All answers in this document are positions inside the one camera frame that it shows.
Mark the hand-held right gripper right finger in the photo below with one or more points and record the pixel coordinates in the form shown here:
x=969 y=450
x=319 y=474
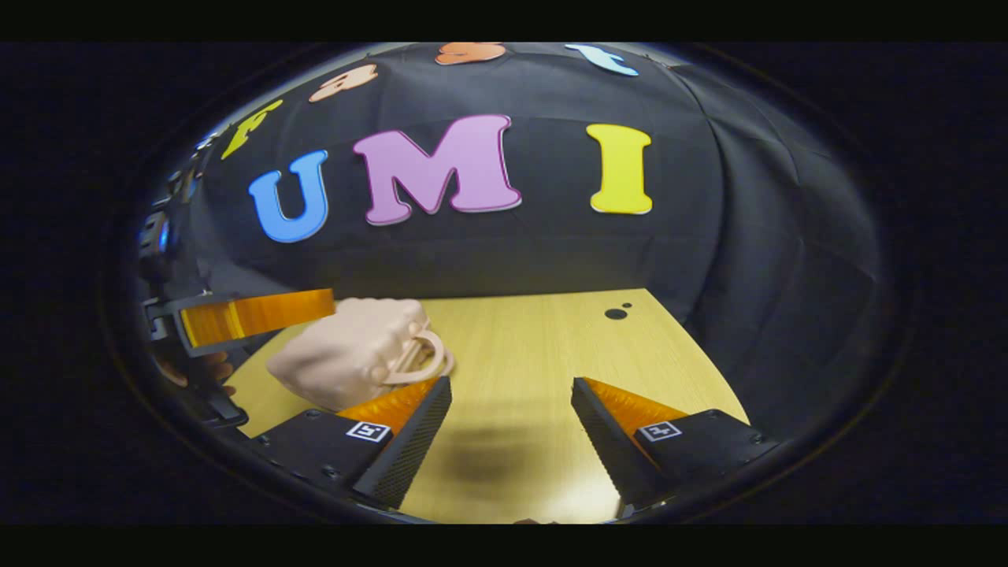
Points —
x=610 y=453

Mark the pink suitcase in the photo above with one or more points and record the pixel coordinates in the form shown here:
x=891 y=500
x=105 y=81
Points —
x=346 y=354

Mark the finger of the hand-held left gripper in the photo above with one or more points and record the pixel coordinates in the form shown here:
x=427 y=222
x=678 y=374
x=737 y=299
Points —
x=260 y=313

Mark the black backdrop cloth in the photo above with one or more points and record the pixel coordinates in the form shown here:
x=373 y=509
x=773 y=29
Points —
x=551 y=244

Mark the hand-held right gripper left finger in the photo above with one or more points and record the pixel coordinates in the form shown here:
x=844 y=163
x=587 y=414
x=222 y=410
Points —
x=413 y=449

